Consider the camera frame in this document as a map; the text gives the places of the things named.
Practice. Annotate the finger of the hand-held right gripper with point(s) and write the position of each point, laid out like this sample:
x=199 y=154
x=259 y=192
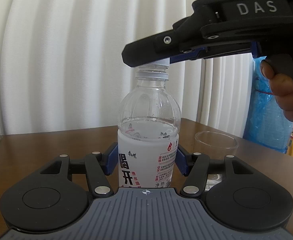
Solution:
x=186 y=56
x=149 y=48

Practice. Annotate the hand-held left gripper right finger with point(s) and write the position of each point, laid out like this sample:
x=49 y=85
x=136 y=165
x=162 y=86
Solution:
x=182 y=164

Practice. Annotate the blue plastic bag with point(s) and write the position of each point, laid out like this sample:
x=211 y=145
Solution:
x=264 y=110

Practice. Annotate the clear plastic bottle white label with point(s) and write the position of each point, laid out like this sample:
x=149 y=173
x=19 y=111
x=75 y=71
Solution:
x=149 y=110

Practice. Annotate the white bottle cap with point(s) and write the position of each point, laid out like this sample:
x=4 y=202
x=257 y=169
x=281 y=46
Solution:
x=159 y=62

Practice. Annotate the person's right hand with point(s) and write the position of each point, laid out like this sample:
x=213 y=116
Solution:
x=282 y=87

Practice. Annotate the white pleated curtain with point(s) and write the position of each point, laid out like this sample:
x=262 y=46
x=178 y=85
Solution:
x=74 y=55

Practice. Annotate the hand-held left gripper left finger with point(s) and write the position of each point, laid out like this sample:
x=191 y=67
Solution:
x=111 y=161

